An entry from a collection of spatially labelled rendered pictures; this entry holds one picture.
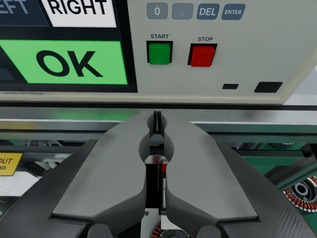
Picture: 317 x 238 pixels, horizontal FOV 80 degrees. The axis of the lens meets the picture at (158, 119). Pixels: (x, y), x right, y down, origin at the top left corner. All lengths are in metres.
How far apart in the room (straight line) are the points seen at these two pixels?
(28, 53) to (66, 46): 0.04
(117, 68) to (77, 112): 0.07
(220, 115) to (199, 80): 0.05
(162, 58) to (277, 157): 0.22
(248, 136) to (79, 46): 0.21
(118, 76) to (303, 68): 0.18
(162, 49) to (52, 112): 0.14
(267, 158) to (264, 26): 0.19
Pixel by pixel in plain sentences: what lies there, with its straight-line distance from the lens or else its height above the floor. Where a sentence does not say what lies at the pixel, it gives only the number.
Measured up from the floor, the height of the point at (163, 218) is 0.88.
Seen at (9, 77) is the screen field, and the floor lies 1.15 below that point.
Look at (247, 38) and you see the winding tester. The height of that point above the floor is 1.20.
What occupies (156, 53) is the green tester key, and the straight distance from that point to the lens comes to 0.17.
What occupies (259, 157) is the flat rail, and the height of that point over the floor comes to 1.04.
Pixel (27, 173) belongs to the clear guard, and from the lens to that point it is 0.28.
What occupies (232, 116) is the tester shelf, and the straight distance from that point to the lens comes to 0.23.
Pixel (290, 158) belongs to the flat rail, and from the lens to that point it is 0.33.
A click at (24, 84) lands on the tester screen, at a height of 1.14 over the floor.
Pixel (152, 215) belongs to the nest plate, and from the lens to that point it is 0.51.
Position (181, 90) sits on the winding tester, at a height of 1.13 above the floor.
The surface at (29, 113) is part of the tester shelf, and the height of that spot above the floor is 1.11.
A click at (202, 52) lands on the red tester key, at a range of 0.18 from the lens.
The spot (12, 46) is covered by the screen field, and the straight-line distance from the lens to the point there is 0.22.
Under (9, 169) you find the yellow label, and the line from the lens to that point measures 0.29.
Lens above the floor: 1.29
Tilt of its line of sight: 54 degrees down
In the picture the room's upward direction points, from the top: 1 degrees clockwise
